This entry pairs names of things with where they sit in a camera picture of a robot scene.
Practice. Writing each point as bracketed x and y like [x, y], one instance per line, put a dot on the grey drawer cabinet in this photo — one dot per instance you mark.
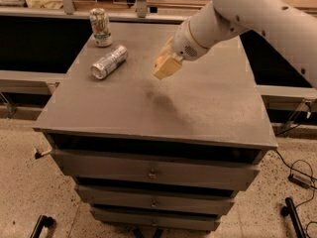
[211, 110]

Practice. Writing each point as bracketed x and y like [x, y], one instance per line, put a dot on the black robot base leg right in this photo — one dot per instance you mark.
[289, 209]

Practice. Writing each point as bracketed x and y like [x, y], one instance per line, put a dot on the grey drawer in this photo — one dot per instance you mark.
[155, 169]
[155, 219]
[116, 196]

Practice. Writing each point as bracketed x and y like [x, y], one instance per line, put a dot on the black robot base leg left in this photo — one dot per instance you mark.
[42, 222]

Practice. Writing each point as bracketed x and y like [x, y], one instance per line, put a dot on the white plug on floor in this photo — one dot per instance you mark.
[38, 154]

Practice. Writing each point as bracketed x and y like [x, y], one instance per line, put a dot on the grey metal shelf rail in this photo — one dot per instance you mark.
[151, 11]

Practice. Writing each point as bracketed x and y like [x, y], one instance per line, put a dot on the top grey drawer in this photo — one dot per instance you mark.
[155, 169]

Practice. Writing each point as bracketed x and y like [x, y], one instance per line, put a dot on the middle grey drawer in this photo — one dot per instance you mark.
[116, 196]

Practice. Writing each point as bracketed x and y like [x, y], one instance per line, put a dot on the white green standing can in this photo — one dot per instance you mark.
[100, 25]

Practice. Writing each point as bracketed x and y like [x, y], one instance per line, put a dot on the black power adapter with cable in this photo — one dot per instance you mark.
[304, 180]

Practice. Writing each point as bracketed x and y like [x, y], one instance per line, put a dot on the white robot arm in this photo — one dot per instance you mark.
[291, 32]

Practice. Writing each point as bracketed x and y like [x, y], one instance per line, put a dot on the silver redbull can lying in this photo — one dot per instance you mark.
[109, 62]

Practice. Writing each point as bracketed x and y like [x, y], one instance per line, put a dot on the bottom grey drawer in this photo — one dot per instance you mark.
[155, 219]

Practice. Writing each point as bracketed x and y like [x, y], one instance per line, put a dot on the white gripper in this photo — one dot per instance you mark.
[183, 45]

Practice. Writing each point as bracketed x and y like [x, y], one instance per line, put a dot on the orange fruit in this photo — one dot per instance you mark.
[158, 61]

